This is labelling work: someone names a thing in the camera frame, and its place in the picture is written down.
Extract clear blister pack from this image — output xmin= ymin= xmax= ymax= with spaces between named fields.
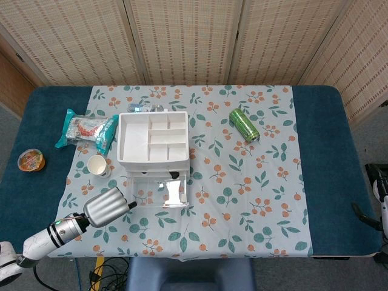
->
xmin=127 ymin=102 xmax=166 ymax=113

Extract woven folding screen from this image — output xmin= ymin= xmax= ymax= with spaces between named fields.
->
xmin=0 ymin=0 xmax=388 ymax=122

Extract orange jelly cup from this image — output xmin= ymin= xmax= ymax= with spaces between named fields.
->
xmin=17 ymin=148 xmax=47 ymax=173

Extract teal snack bag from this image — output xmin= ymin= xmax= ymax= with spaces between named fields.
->
xmin=54 ymin=108 xmax=121 ymax=156

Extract brown wooden door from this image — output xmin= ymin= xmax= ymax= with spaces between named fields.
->
xmin=0 ymin=39 xmax=43 ymax=118

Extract table with blue cover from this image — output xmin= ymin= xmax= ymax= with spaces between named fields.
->
xmin=0 ymin=85 xmax=384 ymax=259

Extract black floor cables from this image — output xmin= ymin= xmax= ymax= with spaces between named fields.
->
xmin=32 ymin=257 xmax=132 ymax=291

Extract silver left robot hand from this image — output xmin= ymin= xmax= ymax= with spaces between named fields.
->
xmin=82 ymin=186 xmax=138 ymax=229

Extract fruit and leaf print tablecloth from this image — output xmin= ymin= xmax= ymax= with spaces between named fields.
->
xmin=45 ymin=84 xmax=313 ymax=262

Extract white plastic drawer organizer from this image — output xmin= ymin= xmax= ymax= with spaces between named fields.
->
xmin=116 ymin=111 xmax=192 ymax=186

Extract white flower print paper cup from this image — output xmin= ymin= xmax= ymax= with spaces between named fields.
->
xmin=87 ymin=154 xmax=112 ymax=179

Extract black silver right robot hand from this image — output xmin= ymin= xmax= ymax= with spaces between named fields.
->
xmin=350 ymin=163 xmax=388 ymax=241

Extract clear plastic drawer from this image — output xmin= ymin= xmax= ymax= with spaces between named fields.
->
xmin=127 ymin=176 xmax=190 ymax=209
xmin=125 ymin=169 xmax=190 ymax=181

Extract blue padded chair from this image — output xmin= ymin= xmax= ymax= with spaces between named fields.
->
xmin=125 ymin=257 xmax=257 ymax=291

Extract green energy drink can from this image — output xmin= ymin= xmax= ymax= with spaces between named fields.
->
xmin=228 ymin=107 xmax=261 ymax=142

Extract yellow floor tape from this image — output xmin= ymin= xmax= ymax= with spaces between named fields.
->
xmin=92 ymin=256 xmax=105 ymax=291

